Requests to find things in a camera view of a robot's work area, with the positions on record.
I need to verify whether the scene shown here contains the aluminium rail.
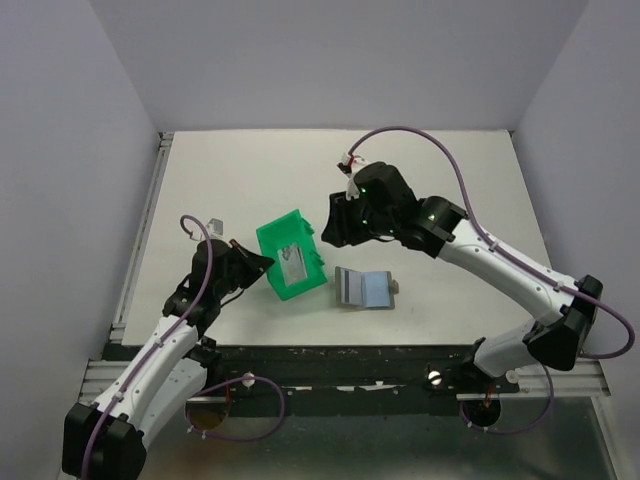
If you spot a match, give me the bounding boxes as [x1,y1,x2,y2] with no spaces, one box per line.
[107,132,175,344]
[79,359,611,404]

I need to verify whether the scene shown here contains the silver magnetic stripe card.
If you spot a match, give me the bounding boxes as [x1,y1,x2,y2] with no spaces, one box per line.
[338,269,363,307]

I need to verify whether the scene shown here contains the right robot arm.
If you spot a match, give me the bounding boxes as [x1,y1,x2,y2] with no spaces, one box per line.
[321,157,603,392]

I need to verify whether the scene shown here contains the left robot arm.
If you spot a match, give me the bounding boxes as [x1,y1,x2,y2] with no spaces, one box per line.
[61,239,275,479]

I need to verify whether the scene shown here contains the grey card holder wallet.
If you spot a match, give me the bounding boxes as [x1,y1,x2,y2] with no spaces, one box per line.
[334,267,399,310]

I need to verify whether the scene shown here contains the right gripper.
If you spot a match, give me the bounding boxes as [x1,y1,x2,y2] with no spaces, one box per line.
[319,189,396,249]

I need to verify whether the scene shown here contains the cards in green bin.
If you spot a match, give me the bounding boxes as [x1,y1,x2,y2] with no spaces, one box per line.
[278,243,307,287]

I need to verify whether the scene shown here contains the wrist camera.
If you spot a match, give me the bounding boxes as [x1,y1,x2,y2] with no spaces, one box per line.
[203,218,224,240]
[337,152,370,201]

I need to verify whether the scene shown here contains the aluminium front rail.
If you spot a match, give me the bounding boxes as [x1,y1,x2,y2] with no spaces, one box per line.
[79,359,611,404]

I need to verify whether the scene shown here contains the green plastic bin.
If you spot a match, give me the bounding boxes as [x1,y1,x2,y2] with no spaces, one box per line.
[256,209,327,301]

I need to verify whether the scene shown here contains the aluminium left side rail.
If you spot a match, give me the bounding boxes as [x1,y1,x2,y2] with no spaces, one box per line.
[107,132,175,344]

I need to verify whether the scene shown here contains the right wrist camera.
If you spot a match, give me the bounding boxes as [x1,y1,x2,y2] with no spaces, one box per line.
[337,152,370,201]

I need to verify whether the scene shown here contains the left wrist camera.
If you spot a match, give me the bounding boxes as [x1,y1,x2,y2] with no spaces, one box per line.
[203,218,224,240]

